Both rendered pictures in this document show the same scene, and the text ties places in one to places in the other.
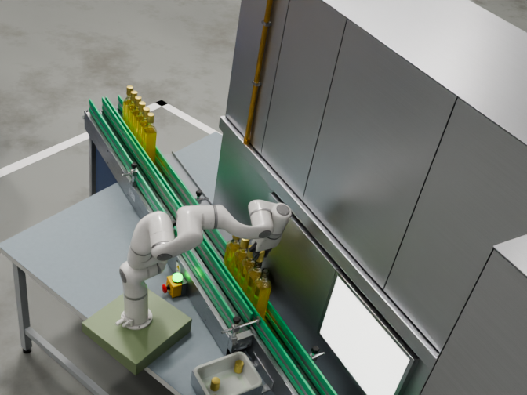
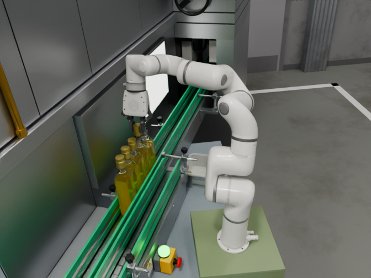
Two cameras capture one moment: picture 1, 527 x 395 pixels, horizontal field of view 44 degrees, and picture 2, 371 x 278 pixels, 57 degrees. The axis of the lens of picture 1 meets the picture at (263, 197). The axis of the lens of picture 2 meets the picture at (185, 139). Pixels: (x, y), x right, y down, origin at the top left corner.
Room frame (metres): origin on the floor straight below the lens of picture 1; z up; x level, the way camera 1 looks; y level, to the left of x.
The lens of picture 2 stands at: (2.39, 1.06, 1.90)
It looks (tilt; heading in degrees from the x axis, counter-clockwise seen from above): 33 degrees down; 235
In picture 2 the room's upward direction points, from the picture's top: 3 degrees counter-clockwise
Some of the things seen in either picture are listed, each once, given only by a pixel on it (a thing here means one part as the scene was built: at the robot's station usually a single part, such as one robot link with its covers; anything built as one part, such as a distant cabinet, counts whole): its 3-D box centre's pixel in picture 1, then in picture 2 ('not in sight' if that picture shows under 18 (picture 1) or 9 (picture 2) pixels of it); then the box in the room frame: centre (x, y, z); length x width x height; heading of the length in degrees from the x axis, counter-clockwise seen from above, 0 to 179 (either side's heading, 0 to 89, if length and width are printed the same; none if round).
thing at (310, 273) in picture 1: (325, 297); (134, 101); (1.73, -0.30, 1.15); 0.90 x 0.03 x 0.34; 37
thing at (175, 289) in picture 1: (176, 285); (165, 260); (1.99, 0.30, 0.79); 0.07 x 0.07 x 0.07; 37
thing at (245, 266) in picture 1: (246, 278); (137, 174); (1.92, 0.00, 0.99); 0.06 x 0.06 x 0.21; 38
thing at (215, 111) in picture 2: not in sight; (211, 104); (1.18, -0.40, 0.90); 0.17 x 0.05 x 0.23; 127
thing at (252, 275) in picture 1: (252, 288); (142, 165); (1.87, -0.03, 0.99); 0.06 x 0.06 x 0.21; 37
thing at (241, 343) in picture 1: (241, 342); (177, 174); (1.70, -0.02, 0.85); 0.09 x 0.04 x 0.07; 127
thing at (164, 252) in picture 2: (177, 277); (164, 251); (1.99, 0.30, 0.84); 0.05 x 0.05 x 0.03
